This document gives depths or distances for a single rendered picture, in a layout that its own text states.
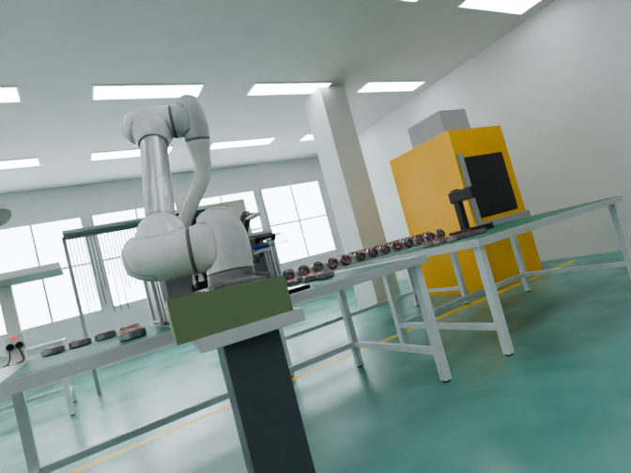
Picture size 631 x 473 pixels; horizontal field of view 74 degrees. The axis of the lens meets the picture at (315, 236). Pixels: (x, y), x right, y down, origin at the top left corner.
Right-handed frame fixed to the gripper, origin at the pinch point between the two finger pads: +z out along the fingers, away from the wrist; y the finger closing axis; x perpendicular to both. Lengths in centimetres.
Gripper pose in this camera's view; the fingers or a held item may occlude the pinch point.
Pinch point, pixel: (260, 232)
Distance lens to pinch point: 152.6
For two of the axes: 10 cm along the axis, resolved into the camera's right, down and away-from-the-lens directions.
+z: 6.1, -2.7, -7.4
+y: -2.3, -9.6, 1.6
